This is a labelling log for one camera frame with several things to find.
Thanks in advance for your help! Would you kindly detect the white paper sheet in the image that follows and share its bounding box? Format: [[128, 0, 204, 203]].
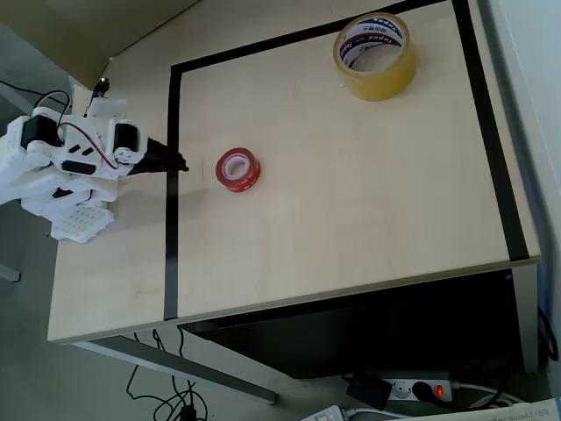
[[418, 396, 561, 421]]

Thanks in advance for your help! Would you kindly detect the tangled black floor cable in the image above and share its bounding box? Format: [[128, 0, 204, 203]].
[[125, 327, 208, 421]]

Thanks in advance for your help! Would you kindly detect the white perforated base plate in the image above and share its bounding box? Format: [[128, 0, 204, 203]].
[[50, 205, 116, 244]]

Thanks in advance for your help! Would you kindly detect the brown board panel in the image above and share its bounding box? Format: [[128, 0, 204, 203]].
[[0, 0, 202, 89]]

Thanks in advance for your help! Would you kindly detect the white socket block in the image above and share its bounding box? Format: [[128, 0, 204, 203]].
[[299, 403, 348, 421]]

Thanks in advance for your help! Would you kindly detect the white power strip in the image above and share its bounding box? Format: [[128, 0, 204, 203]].
[[344, 371, 453, 404]]

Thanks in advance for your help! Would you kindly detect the grey table leg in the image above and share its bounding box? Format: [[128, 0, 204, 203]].
[[511, 264, 540, 375]]

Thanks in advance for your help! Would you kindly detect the white furniture leg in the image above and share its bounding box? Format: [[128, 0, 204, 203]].
[[0, 81, 43, 120]]

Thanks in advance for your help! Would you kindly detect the red black servo cable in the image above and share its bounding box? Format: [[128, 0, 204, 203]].
[[40, 90, 75, 124], [56, 121, 122, 171]]

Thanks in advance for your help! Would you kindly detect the black looped cable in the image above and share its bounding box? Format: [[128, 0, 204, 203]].
[[536, 305, 560, 357]]

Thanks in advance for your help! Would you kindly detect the grey table crossbar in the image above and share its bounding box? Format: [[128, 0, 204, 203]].
[[72, 336, 278, 405]]

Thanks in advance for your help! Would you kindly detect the white power cable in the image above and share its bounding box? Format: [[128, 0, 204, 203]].
[[341, 406, 423, 420]]

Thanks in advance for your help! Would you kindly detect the black power adapter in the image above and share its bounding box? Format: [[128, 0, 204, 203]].
[[345, 372, 394, 411]]

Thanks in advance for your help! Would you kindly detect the yellow tape roll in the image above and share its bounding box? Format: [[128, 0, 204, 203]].
[[332, 12, 420, 103]]

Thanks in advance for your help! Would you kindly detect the red tape roll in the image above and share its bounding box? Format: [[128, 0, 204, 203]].
[[214, 146, 263, 193]]

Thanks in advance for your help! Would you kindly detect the black round plug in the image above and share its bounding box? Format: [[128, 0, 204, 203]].
[[411, 380, 436, 403]]

